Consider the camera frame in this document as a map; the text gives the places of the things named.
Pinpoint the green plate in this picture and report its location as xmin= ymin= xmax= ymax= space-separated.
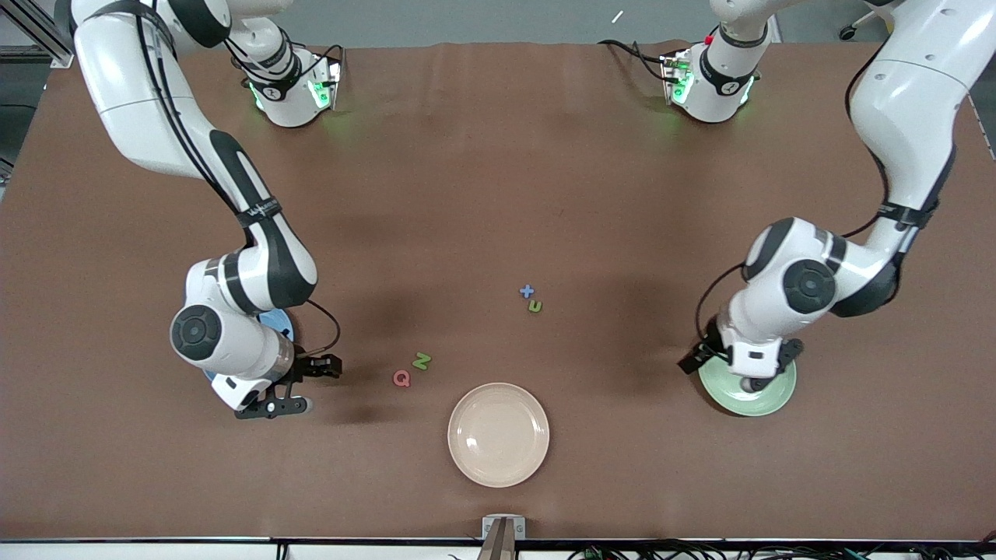
xmin=698 ymin=358 xmax=798 ymax=418

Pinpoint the blue plate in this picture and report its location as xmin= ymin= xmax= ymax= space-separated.
xmin=204 ymin=309 xmax=296 ymax=382

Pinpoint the beige plate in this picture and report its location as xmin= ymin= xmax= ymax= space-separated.
xmin=447 ymin=382 xmax=551 ymax=489

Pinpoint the white table edge strip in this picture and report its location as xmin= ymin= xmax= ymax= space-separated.
xmin=0 ymin=538 xmax=996 ymax=560

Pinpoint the brown table cover mat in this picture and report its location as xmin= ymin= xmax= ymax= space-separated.
xmin=0 ymin=40 xmax=996 ymax=541

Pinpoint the office chair leg with caster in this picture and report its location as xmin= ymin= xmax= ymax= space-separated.
xmin=839 ymin=6 xmax=884 ymax=41

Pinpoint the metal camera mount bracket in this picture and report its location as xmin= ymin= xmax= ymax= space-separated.
xmin=478 ymin=515 xmax=528 ymax=560

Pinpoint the black base cable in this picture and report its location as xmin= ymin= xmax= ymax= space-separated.
xmin=261 ymin=31 xmax=347 ymax=86
xmin=598 ymin=39 xmax=672 ymax=83

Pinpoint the aluminium frame post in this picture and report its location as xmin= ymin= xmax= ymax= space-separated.
xmin=0 ymin=0 xmax=75 ymax=67

